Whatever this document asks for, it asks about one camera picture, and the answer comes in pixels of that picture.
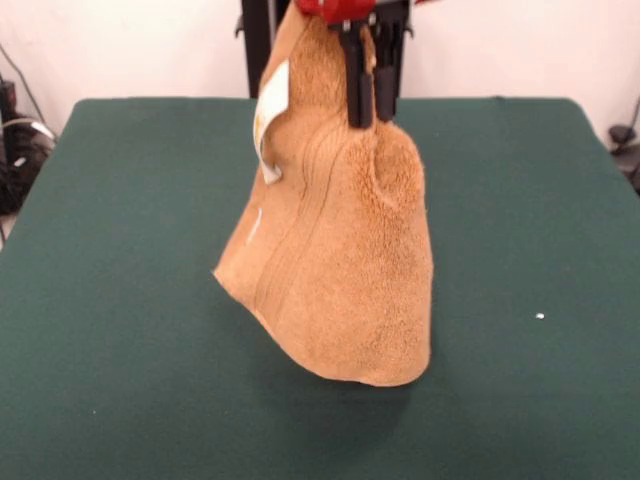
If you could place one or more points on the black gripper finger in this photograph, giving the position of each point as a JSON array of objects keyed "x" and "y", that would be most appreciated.
[
  {"x": 359, "y": 95},
  {"x": 387, "y": 95}
]

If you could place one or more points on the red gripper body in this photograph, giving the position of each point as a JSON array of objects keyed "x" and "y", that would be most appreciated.
[{"x": 335, "y": 10}]

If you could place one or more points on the orange terry towel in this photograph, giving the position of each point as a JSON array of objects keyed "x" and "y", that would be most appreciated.
[{"x": 350, "y": 275}]

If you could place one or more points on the black rounded floor stand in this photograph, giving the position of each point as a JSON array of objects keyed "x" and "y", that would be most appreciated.
[{"x": 622, "y": 135}]

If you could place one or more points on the dark green table cloth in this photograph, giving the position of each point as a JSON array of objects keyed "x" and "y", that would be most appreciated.
[{"x": 125, "y": 300}]

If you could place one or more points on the black power strip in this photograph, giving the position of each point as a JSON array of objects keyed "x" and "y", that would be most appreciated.
[{"x": 9, "y": 97}]

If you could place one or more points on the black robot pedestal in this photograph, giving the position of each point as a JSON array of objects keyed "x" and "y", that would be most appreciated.
[{"x": 255, "y": 50}]

